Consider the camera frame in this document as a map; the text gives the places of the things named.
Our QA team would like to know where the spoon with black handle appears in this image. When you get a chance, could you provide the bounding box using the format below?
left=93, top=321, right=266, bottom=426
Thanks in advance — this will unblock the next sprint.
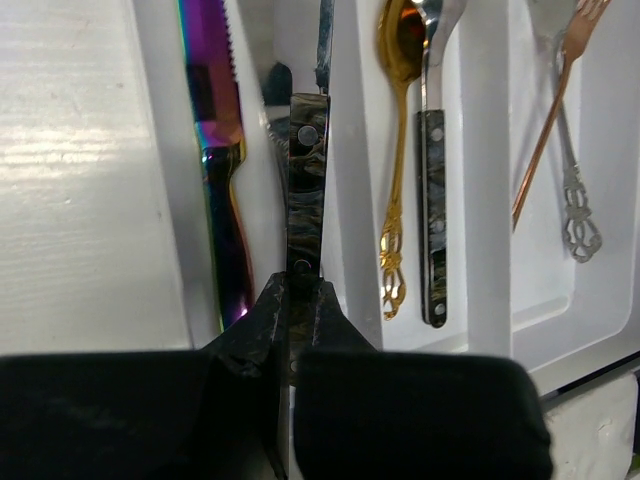
left=413, top=0, right=468, bottom=328

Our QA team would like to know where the copper fork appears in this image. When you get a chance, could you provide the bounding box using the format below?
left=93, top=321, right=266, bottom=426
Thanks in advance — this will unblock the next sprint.
left=512, top=0, right=610, bottom=229

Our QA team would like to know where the plain silver fork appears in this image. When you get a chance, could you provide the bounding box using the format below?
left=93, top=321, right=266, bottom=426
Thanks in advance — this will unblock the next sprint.
left=528, top=1, right=608, bottom=263

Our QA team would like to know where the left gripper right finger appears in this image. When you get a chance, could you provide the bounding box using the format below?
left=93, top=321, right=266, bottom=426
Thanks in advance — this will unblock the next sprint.
left=293, top=281, right=553, bottom=479

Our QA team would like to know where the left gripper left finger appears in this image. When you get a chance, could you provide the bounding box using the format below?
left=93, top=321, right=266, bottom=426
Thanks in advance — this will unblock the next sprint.
left=1, top=273, right=289, bottom=479

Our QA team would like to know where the white three-compartment cutlery tray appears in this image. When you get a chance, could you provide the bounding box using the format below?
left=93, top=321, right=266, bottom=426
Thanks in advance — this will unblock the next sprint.
left=132, top=1, right=639, bottom=394

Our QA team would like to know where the knife with black handle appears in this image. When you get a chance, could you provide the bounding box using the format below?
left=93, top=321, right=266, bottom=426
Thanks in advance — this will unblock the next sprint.
left=286, top=1, right=334, bottom=386

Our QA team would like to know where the iridescent rainbow knife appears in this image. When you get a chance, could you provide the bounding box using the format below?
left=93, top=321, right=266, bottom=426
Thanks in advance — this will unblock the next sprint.
left=177, top=0, right=254, bottom=330

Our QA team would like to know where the ornate gold spoon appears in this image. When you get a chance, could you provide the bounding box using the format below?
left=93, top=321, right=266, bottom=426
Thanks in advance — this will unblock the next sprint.
left=377, top=0, right=425, bottom=320

